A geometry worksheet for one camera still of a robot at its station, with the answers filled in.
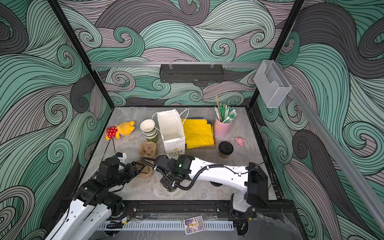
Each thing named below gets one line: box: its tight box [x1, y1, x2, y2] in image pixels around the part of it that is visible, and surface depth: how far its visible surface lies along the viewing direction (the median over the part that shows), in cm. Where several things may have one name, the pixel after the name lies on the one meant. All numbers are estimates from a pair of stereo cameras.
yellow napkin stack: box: [181, 118, 215, 149], surface depth 100 cm
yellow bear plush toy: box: [105, 121, 136, 141], surface depth 100 cm
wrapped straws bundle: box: [214, 95, 238, 124], surface depth 94 cm
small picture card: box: [183, 215, 205, 235], surface depth 70 cm
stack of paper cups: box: [140, 119, 159, 144], surface depth 89 cm
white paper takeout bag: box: [156, 109, 186, 159], surface depth 83 cm
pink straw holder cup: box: [214, 118, 232, 138], surface depth 103 cm
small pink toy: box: [234, 136, 246, 147], surface depth 98 cm
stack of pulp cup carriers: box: [138, 141, 158, 179], surface depth 92 cm
